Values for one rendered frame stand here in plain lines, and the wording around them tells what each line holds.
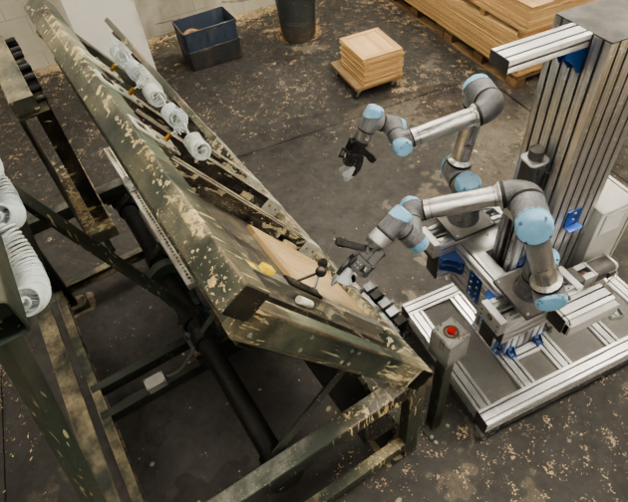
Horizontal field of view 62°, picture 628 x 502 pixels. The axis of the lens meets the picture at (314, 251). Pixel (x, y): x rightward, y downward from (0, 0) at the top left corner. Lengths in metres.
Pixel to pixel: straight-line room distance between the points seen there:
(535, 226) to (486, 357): 1.46
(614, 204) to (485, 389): 1.16
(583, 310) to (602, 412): 1.03
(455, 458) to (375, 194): 2.12
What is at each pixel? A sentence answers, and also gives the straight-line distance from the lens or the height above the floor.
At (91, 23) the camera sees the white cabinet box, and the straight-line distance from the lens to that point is 5.49.
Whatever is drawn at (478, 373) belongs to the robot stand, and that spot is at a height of 0.21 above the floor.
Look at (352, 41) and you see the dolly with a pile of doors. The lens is 5.50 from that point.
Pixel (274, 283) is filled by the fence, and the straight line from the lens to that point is 1.69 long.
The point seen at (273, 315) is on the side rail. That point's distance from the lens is 1.36.
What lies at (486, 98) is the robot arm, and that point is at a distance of 2.27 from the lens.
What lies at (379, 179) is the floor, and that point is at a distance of 4.40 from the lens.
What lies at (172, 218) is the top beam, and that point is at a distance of 1.47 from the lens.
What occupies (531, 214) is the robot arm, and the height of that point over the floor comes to 1.65.
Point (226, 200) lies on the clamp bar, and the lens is 2.13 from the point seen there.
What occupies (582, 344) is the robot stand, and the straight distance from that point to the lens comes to 3.35.
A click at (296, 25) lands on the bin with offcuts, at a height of 0.21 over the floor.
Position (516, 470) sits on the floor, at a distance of 3.13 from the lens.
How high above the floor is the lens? 2.87
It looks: 48 degrees down
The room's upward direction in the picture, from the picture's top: 7 degrees counter-clockwise
